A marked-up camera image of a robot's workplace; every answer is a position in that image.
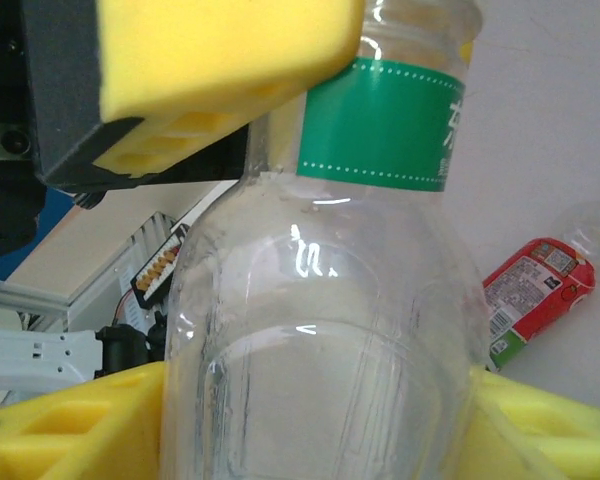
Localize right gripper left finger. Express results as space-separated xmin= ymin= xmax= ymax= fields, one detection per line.
xmin=0 ymin=360 xmax=169 ymax=480

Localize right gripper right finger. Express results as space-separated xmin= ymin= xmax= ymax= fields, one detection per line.
xmin=467 ymin=364 xmax=600 ymax=480

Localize clear bottle red green label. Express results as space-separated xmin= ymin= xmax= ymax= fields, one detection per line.
xmin=482 ymin=189 xmax=600 ymax=374

